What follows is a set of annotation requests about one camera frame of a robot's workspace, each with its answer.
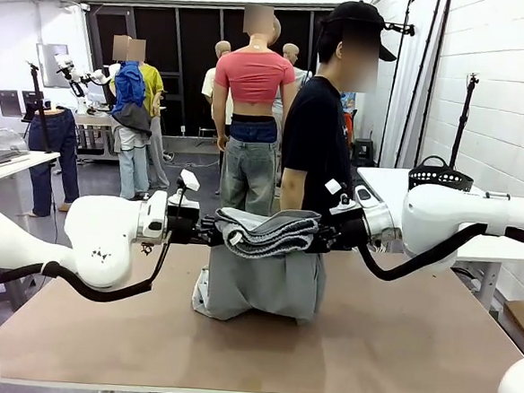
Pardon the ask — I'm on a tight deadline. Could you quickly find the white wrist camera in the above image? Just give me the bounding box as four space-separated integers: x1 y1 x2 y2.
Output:
169 168 205 212
323 178 363 214

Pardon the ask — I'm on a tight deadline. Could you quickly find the black plastic stool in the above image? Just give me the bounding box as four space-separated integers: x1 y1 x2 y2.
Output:
352 137 378 168

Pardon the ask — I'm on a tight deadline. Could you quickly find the person's right forearm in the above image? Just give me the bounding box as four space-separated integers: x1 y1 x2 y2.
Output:
278 183 308 219

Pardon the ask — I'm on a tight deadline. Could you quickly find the dark grey display panel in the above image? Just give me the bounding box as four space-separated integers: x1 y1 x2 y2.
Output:
0 88 24 118

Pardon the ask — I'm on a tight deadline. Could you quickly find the black perforated plastic basket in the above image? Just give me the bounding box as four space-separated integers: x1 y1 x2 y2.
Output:
406 153 476 195

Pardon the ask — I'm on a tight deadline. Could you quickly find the person in yellow shirt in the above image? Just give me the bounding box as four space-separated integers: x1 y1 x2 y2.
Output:
101 34 162 202

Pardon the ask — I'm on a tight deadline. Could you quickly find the mannequin in red crop top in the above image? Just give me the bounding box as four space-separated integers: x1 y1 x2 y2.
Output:
205 2 303 218

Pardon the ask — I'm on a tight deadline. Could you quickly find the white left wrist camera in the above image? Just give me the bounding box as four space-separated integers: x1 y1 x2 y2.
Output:
169 168 205 212

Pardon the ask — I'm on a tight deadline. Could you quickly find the black tripod with camera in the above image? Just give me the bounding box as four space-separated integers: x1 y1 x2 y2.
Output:
20 60 60 154

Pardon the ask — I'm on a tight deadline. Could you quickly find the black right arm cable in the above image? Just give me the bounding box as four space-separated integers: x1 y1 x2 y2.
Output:
355 214 524 293

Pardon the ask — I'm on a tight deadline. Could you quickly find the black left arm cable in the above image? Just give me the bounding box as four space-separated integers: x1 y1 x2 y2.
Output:
0 218 173 309

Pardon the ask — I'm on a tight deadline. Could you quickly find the black straight pole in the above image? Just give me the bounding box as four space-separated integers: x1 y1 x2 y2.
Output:
394 0 453 172

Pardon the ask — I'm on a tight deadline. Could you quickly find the dark blue jeans form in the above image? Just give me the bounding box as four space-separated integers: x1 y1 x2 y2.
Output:
22 104 86 221

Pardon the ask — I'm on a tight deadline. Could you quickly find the person in black T-shirt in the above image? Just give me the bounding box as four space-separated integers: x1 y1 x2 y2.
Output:
277 0 401 230

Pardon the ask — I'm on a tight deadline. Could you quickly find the black curved pipe stand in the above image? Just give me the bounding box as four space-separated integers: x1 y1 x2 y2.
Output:
379 0 432 170

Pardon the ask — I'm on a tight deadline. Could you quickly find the black baseball cap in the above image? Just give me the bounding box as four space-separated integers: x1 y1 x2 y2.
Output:
317 0 401 63

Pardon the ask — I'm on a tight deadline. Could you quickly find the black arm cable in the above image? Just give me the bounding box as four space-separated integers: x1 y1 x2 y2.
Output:
0 218 173 309
355 214 524 293

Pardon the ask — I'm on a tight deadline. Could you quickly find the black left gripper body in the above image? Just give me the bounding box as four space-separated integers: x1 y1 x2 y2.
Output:
164 207 205 246

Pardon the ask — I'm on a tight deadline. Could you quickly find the white work table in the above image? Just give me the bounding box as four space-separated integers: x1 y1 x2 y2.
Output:
0 126 64 197

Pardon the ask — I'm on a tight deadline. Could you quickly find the small white background robot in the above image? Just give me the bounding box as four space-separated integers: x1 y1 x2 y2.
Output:
50 53 120 102

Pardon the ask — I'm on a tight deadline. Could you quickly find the grey framed wall board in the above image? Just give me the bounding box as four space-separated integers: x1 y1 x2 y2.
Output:
32 41 71 89

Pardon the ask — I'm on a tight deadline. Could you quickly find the grey shorts garment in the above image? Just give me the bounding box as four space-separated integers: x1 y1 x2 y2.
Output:
189 203 332 329

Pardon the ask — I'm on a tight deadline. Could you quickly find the white side table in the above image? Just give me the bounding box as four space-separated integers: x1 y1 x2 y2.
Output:
348 164 524 315

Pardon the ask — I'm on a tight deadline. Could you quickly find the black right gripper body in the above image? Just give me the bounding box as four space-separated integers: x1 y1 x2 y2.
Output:
330 215 370 253

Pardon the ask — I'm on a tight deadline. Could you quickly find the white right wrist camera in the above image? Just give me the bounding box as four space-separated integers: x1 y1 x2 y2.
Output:
323 178 363 214

